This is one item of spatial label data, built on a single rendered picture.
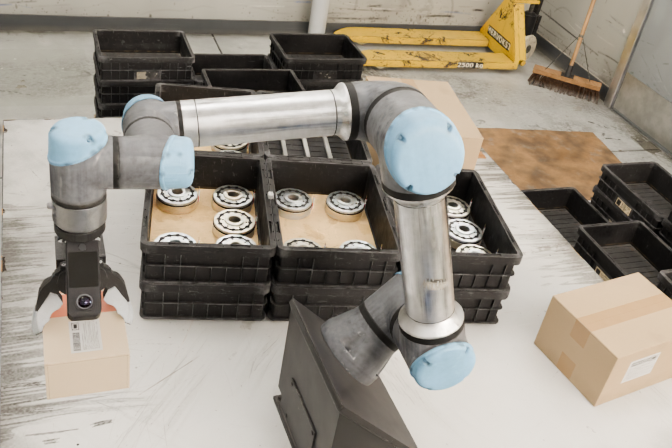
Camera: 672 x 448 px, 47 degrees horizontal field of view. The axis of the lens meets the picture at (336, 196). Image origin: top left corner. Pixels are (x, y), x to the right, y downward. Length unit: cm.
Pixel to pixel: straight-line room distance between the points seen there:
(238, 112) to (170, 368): 74
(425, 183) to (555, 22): 486
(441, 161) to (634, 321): 95
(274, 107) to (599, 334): 100
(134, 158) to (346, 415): 58
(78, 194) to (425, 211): 51
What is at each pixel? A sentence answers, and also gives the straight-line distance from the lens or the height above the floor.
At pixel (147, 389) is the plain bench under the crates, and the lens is 173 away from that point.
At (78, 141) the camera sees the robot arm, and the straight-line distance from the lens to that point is 106.
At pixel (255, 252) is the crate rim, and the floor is 92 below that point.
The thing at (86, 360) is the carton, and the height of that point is 111.
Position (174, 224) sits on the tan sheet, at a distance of 195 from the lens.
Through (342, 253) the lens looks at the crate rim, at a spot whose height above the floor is 92.
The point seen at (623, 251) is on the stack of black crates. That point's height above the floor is 38.
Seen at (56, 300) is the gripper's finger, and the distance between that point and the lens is 123.
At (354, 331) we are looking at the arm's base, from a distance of 150.
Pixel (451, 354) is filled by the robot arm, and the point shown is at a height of 108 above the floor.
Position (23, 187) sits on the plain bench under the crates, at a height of 70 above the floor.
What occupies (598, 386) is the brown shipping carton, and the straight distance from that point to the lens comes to 192.
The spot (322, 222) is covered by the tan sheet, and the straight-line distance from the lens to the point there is 202.
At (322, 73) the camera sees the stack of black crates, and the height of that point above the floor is 52.
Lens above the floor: 198
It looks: 33 degrees down
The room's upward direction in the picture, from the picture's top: 11 degrees clockwise
